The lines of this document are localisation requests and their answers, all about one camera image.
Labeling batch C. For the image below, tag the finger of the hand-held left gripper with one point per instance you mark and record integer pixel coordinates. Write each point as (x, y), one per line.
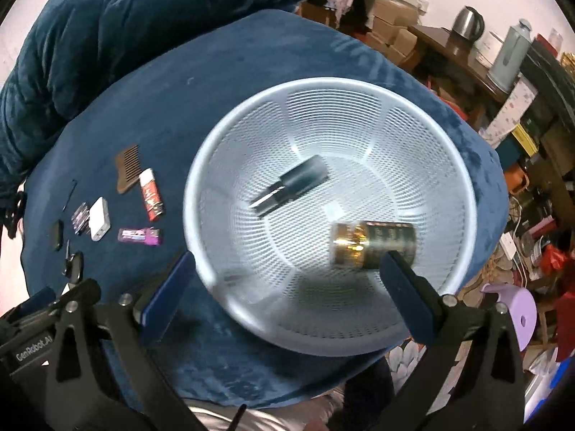
(42, 296)
(83, 292)

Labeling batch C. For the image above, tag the dark wooden desk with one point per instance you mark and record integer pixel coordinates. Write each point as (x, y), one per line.
(444, 47)

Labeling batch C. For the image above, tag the gold black jar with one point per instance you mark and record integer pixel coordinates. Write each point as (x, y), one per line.
(386, 238)

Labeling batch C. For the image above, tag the small silver patterned item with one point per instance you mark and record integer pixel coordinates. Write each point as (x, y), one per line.
(81, 217)

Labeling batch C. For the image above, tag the blue velvet quilt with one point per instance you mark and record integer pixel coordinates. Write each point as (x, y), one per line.
(112, 22)

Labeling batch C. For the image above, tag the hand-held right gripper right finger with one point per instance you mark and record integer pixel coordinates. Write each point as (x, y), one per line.
(406, 296)

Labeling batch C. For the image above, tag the grey green thermos flask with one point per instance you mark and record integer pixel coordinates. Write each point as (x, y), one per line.
(510, 58)

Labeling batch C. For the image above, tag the black hairpin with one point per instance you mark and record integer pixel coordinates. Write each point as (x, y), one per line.
(69, 195)

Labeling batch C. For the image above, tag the red lighter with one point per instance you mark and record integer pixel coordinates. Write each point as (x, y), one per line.
(150, 195)

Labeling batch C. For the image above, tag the white charger adapter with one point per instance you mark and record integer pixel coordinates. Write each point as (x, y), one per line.
(99, 217)

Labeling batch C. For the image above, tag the stack of cardboard boxes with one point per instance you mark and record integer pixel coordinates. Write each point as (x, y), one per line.
(391, 22)

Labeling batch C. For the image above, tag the silver satin clothing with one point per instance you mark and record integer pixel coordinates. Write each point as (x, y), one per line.
(269, 417)

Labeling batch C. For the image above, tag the blue velvet table cover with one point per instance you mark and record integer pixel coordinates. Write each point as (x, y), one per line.
(224, 76)

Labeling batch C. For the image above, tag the purple plastic stool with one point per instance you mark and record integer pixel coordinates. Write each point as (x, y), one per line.
(516, 309)

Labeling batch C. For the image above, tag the white floral paper bag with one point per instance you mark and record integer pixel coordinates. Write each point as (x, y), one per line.
(512, 107)

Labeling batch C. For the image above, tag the steel electric kettle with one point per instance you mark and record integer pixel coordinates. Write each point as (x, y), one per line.
(467, 22)

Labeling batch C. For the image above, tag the black key bunch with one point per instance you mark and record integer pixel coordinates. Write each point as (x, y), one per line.
(75, 265)

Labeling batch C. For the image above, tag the white floor power strip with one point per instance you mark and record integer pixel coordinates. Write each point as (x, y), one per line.
(510, 244)

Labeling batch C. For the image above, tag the light blue plastic basket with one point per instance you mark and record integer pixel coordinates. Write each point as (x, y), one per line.
(359, 143)

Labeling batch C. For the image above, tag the purple lighter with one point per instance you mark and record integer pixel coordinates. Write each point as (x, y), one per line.
(139, 235)

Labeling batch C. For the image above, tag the black cosmetic tube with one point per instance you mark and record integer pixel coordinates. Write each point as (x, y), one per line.
(301, 177)

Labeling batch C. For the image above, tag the orange bag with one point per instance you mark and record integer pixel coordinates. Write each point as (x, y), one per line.
(516, 177)

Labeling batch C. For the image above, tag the yellow box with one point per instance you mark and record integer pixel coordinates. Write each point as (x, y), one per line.
(524, 138)

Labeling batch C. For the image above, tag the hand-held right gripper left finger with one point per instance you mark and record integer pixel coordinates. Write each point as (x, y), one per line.
(168, 294)

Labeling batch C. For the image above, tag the brown wooden comb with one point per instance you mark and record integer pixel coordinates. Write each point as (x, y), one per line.
(128, 170)

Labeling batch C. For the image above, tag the red plastic bag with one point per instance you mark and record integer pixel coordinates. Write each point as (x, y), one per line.
(552, 258)

